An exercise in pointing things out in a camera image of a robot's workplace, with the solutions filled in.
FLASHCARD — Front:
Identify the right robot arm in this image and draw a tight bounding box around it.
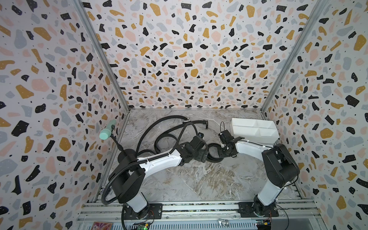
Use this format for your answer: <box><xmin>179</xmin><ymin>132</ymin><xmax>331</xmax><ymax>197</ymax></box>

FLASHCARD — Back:
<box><xmin>218</xmin><ymin>130</ymin><xmax>300</xmax><ymax>207</ymax></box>

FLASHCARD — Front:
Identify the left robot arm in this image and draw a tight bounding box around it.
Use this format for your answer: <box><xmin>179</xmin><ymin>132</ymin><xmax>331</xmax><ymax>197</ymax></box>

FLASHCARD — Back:
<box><xmin>105</xmin><ymin>135</ymin><xmax>209</xmax><ymax>214</ymax></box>

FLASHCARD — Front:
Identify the white divided storage box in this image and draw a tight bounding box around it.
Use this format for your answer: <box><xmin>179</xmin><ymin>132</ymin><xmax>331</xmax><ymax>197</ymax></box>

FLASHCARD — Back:
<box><xmin>231</xmin><ymin>118</ymin><xmax>279</xmax><ymax>145</ymax></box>

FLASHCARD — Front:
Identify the long black belt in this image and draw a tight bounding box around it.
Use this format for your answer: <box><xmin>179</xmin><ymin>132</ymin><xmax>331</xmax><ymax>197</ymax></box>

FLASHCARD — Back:
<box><xmin>154</xmin><ymin>120</ymin><xmax>209</xmax><ymax>154</ymax></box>
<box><xmin>136</xmin><ymin>115</ymin><xmax>190</xmax><ymax>154</ymax></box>

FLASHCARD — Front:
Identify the black microphone stand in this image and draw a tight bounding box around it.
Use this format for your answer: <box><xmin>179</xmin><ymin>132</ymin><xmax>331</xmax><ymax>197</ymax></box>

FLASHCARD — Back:
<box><xmin>110</xmin><ymin>125</ymin><xmax>137</xmax><ymax>166</ymax></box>

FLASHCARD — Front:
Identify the crumpled foil wrapper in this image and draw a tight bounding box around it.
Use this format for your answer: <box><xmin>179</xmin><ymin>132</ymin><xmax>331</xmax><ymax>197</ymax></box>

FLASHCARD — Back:
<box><xmin>217</xmin><ymin>218</ymin><xmax>230</xmax><ymax>228</ymax></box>

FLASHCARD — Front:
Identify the green foam microphone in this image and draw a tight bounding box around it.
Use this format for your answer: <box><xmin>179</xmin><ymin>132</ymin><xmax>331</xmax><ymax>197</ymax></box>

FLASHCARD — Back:
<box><xmin>99</xmin><ymin>120</ymin><xmax>117</xmax><ymax>140</ymax></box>

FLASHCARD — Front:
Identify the pink printed card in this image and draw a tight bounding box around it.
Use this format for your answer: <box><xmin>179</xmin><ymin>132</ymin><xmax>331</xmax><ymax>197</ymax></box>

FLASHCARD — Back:
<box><xmin>91</xmin><ymin>221</ymin><xmax>113</xmax><ymax>230</ymax></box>

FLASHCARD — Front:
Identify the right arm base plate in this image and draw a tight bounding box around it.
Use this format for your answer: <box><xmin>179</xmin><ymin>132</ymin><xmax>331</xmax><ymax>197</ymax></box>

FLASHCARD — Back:
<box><xmin>238</xmin><ymin>198</ymin><xmax>279</xmax><ymax>218</ymax></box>

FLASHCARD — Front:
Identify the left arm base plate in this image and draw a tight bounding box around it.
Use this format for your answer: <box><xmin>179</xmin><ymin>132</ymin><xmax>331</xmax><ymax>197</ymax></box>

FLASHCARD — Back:
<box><xmin>122</xmin><ymin>203</ymin><xmax>163</xmax><ymax>220</ymax></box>

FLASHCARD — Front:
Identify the aluminium rail frame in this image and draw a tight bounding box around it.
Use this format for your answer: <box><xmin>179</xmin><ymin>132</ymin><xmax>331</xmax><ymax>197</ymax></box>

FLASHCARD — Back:
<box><xmin>77</xmin><ymin>199</ymin><xmax>327</xmax><ymax>230</ymax></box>

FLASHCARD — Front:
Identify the black corrugated cable conduit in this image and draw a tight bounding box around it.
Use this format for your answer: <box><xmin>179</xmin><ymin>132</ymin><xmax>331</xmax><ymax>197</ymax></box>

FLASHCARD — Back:
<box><xmin>101</xmin><ymin>156</ymin><xmax>150</xmax><ymax>205</ymax></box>

